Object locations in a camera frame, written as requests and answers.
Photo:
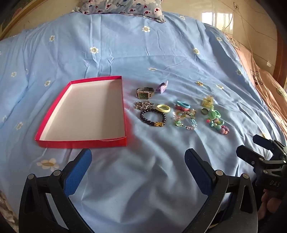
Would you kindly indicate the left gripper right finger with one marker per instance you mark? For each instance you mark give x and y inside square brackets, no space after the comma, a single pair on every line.
[230,204]

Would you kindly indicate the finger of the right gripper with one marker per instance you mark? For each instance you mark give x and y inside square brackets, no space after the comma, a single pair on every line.
[248,155]
[263,142]

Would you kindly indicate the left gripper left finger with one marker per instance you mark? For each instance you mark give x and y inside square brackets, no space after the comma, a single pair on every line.
[45,204]

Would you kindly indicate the metal ring bangle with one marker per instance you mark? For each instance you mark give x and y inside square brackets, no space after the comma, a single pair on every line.
[204,111]

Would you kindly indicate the yellow transparent bow clip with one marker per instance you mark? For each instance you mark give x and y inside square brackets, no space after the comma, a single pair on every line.
[208,102]

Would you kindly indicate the yellow ring bangle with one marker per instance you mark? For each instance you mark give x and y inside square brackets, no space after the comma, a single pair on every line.
[163,108]

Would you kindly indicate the purple bow hair clip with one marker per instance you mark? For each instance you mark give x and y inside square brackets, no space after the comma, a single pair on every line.
[162,87]

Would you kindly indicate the square face wristwatch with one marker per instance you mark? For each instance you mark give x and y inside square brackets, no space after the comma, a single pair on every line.
[145,92]

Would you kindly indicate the right hand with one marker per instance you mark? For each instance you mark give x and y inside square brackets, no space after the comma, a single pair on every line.
[270,202]

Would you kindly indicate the pink blanket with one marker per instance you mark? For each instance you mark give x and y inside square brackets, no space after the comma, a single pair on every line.
[268,88]

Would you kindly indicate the blue floral bed sheet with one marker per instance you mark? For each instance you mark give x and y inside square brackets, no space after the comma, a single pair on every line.
[144,186]

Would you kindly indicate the red shallow box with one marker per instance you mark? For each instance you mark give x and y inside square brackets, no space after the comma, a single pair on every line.
[88,113]

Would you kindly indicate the patterned blue pillow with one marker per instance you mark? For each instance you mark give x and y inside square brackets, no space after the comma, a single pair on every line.
[145,8]

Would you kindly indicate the wooden door frame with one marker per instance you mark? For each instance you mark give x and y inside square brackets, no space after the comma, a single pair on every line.
[279,8]

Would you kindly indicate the framed wall picture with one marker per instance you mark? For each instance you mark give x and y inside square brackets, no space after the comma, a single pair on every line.
[13,11]

